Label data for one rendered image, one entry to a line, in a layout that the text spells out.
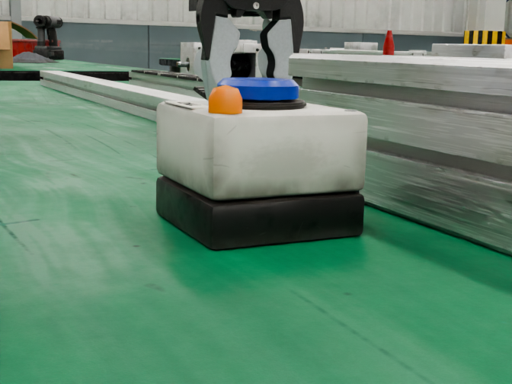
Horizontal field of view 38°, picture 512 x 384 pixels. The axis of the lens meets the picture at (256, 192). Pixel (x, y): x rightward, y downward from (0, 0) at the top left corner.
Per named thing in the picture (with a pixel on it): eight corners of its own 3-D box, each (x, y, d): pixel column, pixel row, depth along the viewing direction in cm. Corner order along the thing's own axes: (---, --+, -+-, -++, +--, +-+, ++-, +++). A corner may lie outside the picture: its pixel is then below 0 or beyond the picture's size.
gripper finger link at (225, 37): (201, 114, 74) (222, 21, 73) (225, 120, 68) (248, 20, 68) (172, 107, 72) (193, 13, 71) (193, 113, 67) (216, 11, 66)
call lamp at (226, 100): (203, 111, 33) (203, 84, 33) (234, 110, 34) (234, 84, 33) (216, 114, 32) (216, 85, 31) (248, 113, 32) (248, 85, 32)
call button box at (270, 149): (154, 214, 40) (154, 94, 38) (313, 202, 44) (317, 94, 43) (210, 252, 33) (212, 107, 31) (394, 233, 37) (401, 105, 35)
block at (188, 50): (169, 84, 167) (170, 42, 165) (217, 85, 172) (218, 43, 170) (182, 88, 158) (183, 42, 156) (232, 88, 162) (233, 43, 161)
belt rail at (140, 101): (40, 84, 156) (40, 70, 155) (59, 84, 157) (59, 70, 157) (215, 141, 71) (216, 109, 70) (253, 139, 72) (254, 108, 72)
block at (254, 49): (190, 88, 155) (190, 42, 154) (238, 88, 161) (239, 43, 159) (211, 91, 147) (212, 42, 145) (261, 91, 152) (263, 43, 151)
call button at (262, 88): (204, 115, 38) (204, 75, 37) (275, 113, 39) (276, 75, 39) (236, 123, 34) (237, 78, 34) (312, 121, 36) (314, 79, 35)
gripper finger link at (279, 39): (277, 106, 77) (262, 16, 75) (305, 111, 72) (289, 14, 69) (251, 113, 76) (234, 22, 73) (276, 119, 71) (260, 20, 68)
